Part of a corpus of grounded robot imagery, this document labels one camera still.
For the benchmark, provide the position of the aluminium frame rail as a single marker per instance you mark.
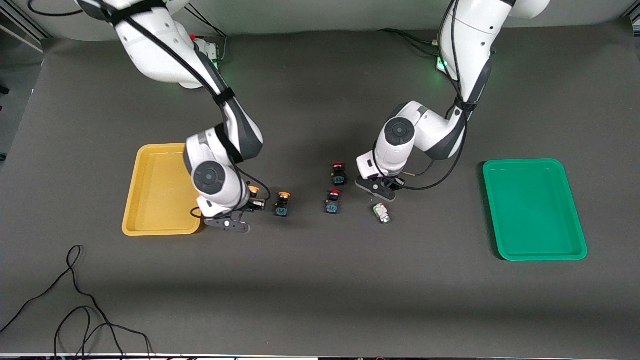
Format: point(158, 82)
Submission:
point(15, 20)

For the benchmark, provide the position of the dark grey table mat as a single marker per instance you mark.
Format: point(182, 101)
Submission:
point(320, 280)

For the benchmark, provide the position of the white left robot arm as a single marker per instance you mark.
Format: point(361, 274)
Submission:
point(470, 45)

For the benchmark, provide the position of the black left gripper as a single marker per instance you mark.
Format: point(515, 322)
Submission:
point(394, 186)

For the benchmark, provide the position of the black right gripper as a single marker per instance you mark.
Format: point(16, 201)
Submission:
point(251, 201)

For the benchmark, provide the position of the green plastic tray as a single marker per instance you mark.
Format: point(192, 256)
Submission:
point(535, 235)

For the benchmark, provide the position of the green push button switch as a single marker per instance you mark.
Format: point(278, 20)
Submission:
point(382, 213)

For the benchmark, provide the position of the yellow plastic tray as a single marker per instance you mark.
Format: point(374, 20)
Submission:
point(150, 200)

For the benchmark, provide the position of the red push button switch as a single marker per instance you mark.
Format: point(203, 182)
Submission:
point(333, 205)
point(338, 176)

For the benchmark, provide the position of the yellow push button switch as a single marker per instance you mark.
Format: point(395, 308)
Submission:
point(254, 189)
point(282, 207)

